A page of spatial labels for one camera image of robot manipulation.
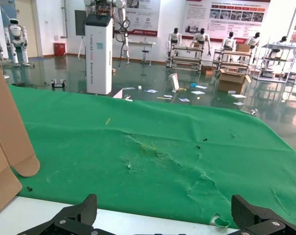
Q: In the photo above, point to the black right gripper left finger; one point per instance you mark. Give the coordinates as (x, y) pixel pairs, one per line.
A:
(72, 220)

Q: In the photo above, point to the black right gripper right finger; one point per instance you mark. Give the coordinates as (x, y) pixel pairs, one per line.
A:
(260, 222)

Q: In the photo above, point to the open floor cardboard box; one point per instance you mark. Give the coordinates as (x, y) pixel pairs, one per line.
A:
(231, 83)

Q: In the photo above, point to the small floor cardboard box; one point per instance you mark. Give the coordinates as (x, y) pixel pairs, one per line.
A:
(207, 71)

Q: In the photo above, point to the cardboard box on rack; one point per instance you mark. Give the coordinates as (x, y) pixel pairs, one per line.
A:
(196, 45)
(243, 48)

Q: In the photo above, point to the green table cloth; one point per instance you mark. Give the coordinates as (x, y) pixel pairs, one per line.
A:
(89, 147)

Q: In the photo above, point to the thin pale yellow stick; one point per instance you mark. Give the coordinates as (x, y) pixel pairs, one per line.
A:
(108, 121)

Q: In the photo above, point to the metal table clamp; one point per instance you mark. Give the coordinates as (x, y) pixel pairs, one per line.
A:
(128, 98)
(254, 112)

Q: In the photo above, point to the white foam block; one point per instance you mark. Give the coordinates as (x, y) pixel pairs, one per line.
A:
(238, 96)

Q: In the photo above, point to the black white floor device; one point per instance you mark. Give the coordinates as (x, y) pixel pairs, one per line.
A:
(58, 84)

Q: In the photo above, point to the white floor board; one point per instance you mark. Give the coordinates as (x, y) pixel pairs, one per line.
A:
(123, 93)

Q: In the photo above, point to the white paper sheet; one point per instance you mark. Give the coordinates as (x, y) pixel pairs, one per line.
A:
(150, 91)
(168, 96)
(201, 86)
(197, 92)
(184, 99)

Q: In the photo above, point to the pale floor stick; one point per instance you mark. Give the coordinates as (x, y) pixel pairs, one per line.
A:
(164, 98)

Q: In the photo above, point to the blue floor item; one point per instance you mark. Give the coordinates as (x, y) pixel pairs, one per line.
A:
(194, 84)

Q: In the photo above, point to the yellow floor item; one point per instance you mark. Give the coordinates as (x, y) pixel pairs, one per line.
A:
(182, 89)

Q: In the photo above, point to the tilted white carton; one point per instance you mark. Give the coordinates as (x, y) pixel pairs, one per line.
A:
(174, 82)

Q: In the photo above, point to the metal workbench rack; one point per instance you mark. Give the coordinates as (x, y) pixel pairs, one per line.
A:
(187, 49)
(280, 58)
(232, 52)

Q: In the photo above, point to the red bin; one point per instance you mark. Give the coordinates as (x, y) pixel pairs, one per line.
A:
(59, 49)

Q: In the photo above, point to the white black humanoid robot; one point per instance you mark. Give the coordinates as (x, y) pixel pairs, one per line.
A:
(201, 36)
(254, 40)
(281, 44)
(175, 36)
(229, 41)

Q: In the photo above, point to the black round stool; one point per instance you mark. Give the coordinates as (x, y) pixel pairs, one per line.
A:
(145, 52)

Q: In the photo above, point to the white sink counter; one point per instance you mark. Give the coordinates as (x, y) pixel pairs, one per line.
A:
(141, 43)

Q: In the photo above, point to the white standing humanoid robot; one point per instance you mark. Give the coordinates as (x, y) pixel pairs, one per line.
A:
(15, 31)

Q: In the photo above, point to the dark display screen on stand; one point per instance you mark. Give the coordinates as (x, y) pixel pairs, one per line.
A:
(79, 22)

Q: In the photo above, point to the beige door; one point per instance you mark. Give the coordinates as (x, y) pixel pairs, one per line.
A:
(31, 14)

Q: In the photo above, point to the white Tianqing robot pedestal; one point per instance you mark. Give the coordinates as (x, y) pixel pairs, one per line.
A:
(99, 54)

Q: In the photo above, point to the grey wall pipe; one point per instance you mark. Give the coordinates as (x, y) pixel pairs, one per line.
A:
(64, 14)

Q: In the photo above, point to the wide wall info board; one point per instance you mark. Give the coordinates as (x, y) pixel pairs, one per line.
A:
(226, 14)

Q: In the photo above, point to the white robot on pedestal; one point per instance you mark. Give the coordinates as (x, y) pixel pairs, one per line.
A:
(102, 7)

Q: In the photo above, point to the red white wall poster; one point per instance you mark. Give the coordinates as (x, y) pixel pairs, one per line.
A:
(143, 17)

